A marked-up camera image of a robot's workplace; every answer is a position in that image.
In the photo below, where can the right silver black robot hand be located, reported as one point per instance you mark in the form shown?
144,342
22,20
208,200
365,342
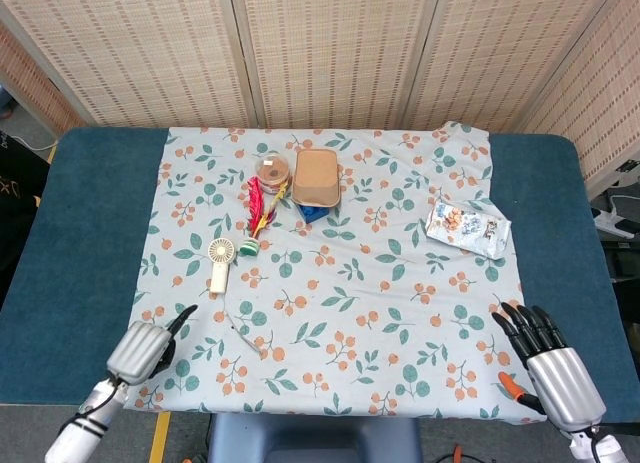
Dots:
560,373

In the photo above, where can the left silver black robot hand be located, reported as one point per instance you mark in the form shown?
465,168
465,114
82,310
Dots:
140,350

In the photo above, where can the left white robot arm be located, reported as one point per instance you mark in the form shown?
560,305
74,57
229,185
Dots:
82,423

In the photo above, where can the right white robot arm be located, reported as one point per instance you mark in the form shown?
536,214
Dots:
597,445

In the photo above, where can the small white handheld fan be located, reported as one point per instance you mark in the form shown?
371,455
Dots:
220,265

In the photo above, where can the white power strip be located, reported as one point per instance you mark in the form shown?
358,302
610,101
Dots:
612,222

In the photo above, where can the crinkled snack bag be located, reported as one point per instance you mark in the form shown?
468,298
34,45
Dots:
467,228

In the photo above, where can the feather shuttlecock toy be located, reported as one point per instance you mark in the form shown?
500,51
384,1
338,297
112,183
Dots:
262,210

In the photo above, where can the floral print tablecloth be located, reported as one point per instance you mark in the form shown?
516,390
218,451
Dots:
330,283

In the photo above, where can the blue toy building brick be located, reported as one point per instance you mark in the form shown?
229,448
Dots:
312,214

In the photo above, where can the clear round snack container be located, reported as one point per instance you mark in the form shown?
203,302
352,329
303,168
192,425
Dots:
272,172

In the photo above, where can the brown plastic tray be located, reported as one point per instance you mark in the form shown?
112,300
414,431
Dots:
316,178

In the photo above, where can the bamboo folding screen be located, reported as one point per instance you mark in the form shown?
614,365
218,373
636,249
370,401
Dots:
320,53

